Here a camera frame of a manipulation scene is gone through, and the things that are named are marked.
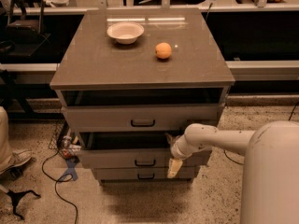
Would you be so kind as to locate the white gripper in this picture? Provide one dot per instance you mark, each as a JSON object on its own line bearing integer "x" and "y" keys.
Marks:
{"x": 177, "y": 151}

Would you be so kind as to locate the black chair base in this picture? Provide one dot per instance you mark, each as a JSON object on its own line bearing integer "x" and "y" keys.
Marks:
{"x": 15, "y": 197}

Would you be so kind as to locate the grey bottom drawer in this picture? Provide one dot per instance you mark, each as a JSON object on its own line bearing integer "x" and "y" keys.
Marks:
{"x": 189, "y": 172}

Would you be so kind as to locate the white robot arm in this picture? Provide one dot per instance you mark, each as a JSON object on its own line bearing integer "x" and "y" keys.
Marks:
{"x": 270, "y": 182}

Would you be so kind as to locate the grey drawer cabinet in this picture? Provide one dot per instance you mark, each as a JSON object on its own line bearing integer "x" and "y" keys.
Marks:
{"x": 98, "y": 71}

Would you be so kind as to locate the person leg beige trousers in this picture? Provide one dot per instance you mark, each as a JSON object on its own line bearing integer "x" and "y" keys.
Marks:
{"x": 5, "y": 148}

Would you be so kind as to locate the wire basket with bottles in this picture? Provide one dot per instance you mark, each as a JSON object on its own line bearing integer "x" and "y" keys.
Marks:
{"x": 64, "y": 141}

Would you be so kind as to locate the orange fruit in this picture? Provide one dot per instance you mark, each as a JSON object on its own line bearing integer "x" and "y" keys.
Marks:
{"x": 163, "y": 51}

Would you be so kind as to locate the grey sneaker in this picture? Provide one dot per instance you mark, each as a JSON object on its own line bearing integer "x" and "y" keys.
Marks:
{"x": 16, "y": 159}

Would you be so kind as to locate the grey drawer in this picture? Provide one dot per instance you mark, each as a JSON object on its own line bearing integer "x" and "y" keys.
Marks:
{"x": 137, "y": 118}
{"x": 126, "y": 150}
{"x": 189, "y": 172}

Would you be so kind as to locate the grey top drawer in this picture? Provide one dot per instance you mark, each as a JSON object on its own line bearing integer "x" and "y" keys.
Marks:
{"x": 137, "y": 118}

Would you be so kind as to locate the white bowl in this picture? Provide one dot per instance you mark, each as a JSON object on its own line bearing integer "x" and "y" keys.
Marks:
{"x": 126, "y": 32}

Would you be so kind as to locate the black chair background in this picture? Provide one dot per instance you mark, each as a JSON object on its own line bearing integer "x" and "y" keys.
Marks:
{"x": 22, "y": 36}

